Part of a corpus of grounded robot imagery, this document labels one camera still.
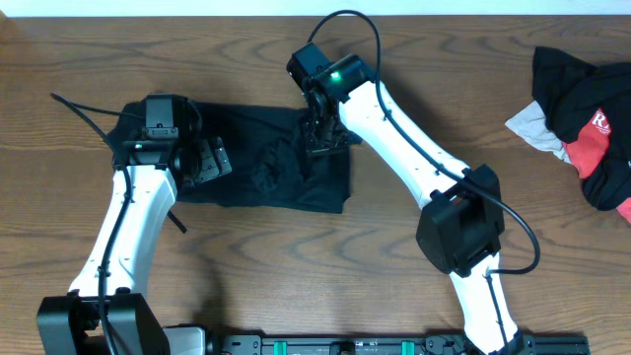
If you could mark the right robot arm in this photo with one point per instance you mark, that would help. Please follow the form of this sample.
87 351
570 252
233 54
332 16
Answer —
462 214

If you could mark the black pants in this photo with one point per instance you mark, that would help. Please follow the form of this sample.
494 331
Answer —
270 164

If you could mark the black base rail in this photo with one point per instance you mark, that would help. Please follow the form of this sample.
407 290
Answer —
433 344

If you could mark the black red shirt pile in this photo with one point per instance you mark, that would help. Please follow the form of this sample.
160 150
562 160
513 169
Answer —
587 107

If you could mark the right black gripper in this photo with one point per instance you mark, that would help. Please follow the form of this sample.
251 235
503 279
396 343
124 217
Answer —
315 147

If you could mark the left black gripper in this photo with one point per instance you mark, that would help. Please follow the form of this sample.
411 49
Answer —
210 168

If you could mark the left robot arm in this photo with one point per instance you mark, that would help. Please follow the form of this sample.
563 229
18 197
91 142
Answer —
105 309

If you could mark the grey white cloth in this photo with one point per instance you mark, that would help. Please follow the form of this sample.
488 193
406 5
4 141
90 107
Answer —
529 124

